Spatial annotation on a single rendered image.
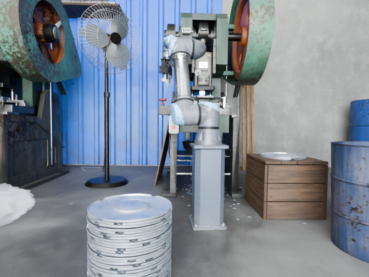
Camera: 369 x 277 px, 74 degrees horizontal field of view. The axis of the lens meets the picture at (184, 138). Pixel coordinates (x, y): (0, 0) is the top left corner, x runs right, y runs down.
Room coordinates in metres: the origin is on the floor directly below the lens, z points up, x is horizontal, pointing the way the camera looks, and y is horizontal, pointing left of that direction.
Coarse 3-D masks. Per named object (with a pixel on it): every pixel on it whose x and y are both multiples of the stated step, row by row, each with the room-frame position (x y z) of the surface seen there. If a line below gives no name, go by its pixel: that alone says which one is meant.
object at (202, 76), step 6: (204, 54) 2.10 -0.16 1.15; (210, 54) 2.10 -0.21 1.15; (198, 60) 2.09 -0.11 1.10; (204, 60) 2.10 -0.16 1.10; (210, 60) 2.10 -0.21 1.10; (198, 66) 2.09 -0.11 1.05; (204, 66) 2.09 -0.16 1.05; (210, 66) 2.10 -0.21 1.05; (198, 72) 2.07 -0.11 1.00; (204, 72) 2.10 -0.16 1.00; (210, 72) 2.10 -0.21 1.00; (198, 78) 2.06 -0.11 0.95; (204, 78) 2.07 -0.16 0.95; (210, 78) 2.10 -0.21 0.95; (198, 84) 2.06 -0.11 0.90; (204, 84) 2.07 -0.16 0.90; (210, 84) 2.10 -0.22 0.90
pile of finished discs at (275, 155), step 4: (268, 152) 1.77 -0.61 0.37; (272, 152) 1.78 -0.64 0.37; (276, 152) 1.78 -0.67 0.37; (280, 152) 1.77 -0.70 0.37; (260, 156) 1.65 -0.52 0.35; (264, 156) 1.59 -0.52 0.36; (268, 156) 1.56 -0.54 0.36; (272, 156) 1.53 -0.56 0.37; (276, 156) 1.58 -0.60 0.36; (280, 156) 1.58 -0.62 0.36; (284, 156) 1.57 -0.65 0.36; (288, 156) 1.57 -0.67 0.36; (292, 156) 1.59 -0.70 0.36; (296, 156) 1.60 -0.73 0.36; (300, 156) 1.60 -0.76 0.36; (304, 156) 1.60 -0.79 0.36
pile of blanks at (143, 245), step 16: (96, 224) 0.76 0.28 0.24; (112, 224) 0.72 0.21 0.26; (128, 224) 0.72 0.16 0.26; (144, 224) 0.73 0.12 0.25; (160, 224) 0.79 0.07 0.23; (96, 240) 0.74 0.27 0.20; (112, 240) 0.72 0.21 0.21; (128, 240) 0.72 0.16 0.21; (144, 240) 0.75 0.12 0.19; (160, 240) 0.77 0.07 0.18; (96, 256) 0.74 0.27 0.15; (112, 256) 0.73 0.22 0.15; (128, 256) 0.72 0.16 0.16; (144, 256) 0.73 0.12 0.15; (160, 256) 0.77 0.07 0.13; (96, 272) 0.74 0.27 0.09; (112, 272) 0.72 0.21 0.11; (128, 272) 0.72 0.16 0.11; (144, 272) 0.73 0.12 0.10; (160, 272) 0.77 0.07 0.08
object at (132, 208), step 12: (96, 204) 0.88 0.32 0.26; (108, 204) 0.88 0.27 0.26; (120, 204) 0.86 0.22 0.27; (132, 204) 0.86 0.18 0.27; (144, 204) 0.86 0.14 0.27; (156, 204) 0.88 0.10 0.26; (168, 204) 0.89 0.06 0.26; (96, 216) 0.76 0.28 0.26; (108, 216) 0.76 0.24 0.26; (120, 216) 0.77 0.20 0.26; (132, 216) 0.77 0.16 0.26; (144, 216) 0.77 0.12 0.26; (156, 216) 0.76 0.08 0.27
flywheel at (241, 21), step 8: (240, 0) 2.23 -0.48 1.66; (248, 0) 1.97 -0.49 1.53; (240, 8) 2.27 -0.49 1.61; (248, 8) 2.09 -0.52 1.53; (240, 16) 2.34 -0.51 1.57; (248, 16) 2.14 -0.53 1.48; (240, 24) 2.35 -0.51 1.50; (248, 24) 2.08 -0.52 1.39; (240, 32) 2.20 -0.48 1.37; (248, 32) 2.07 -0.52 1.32; (232, 48) 2.50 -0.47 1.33; (240, 48) 2.33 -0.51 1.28; (232, 56) 2.49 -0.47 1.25; (240, 56) 2.33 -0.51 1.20; (232, 64) 2.48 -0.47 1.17; (240, 64) 2.32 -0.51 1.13; (240, 72) 2.17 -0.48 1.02
